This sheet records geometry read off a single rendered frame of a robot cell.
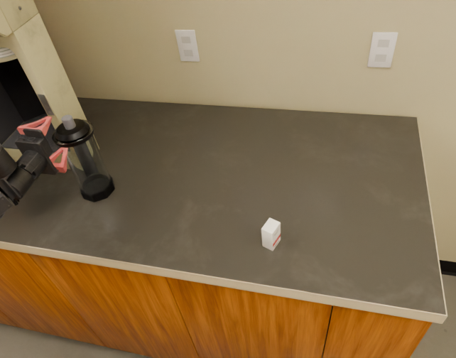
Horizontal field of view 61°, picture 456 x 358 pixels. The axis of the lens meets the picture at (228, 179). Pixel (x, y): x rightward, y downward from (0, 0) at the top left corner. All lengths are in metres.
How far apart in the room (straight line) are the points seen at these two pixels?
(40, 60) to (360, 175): 0.94
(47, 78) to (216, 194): 0.56
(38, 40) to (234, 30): 0.58
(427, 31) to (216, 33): 0.64
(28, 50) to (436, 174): 1.43
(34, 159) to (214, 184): 0.49
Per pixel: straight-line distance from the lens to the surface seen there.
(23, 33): 1.14
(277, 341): 1.32
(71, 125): 1.10
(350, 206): 1.11
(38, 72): 1.17
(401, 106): 1.46
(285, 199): 1.11
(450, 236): 1.99
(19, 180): 0.96
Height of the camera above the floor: 1.78
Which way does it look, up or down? 46 degrees down
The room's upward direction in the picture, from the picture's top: 8 degrees counter-clockwise
